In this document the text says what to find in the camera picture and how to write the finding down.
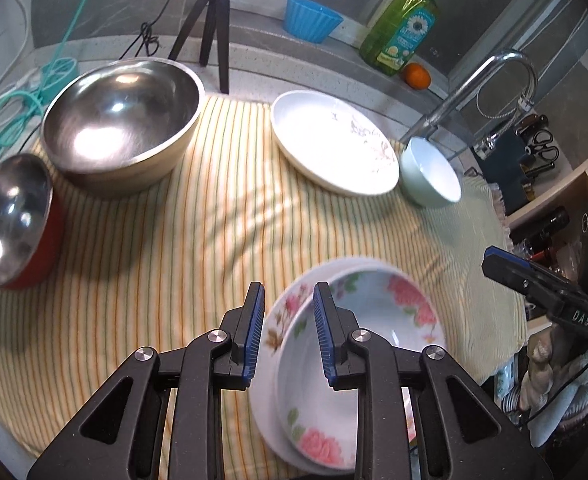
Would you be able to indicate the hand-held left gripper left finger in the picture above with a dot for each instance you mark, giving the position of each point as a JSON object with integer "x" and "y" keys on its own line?
{"x": 254, "y": 330}

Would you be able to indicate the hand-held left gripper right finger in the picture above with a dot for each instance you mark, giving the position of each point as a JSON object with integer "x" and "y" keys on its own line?
{"x": 324, "y": 330}

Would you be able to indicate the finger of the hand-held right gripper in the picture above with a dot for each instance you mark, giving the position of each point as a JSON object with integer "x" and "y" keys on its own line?
{"x": 548, "y": 292}

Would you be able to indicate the pink floral bowl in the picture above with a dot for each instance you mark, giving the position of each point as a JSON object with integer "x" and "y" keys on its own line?
{"x": 388, "y": 310}

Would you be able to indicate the grey-green ceramic bowl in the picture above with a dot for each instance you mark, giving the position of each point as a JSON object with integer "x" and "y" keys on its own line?
{"x": 431, "y": 175}

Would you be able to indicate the large steel bowl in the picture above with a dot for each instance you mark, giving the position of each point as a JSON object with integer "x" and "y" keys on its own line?
{"x": 119, "y": 110}

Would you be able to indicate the red steel bowl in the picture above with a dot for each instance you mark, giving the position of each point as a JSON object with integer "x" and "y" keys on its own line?
{"x": 9, "y": 220}

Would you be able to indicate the person's right forearm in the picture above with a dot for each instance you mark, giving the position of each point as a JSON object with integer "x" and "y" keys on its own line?
{"x": 573, "y": 425}

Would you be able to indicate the person's right hand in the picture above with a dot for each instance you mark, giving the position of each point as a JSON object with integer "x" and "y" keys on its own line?
{"x": 538, "y": 370}

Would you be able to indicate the dark glass bottle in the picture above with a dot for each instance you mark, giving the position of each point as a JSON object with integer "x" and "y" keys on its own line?
{"x": 551, "y": 222}

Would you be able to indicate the beige wooden shelf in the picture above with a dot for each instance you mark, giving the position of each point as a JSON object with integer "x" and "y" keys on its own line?
{"x": 553, "y": 200}

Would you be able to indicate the dark knife block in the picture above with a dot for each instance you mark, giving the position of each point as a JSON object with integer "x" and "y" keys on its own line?
{"x": 508, "y": 180}

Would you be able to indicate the yellow striped cloth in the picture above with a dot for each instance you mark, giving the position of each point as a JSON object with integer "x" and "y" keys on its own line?
{"x": 174, "y": 240}

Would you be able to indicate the black scissors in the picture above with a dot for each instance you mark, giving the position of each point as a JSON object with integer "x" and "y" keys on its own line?
{"x": 543, "y": 145}

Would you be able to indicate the white plate with faint print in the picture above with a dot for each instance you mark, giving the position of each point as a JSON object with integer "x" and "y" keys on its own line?
{"x": 324, "y": 145}

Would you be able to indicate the chrome faucet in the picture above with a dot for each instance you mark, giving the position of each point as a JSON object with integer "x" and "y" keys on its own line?
{"x": 473, "y": 80}

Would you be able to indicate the orange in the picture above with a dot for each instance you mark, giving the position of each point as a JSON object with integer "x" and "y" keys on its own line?
{"x": 417, "y": 76}

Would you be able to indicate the green dish soap bottle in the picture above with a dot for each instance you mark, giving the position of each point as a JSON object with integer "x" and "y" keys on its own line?
{"x": 398, "y": 25}

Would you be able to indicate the black tripod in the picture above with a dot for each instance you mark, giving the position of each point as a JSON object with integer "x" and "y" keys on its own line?
{"x": 217, "y": 10}

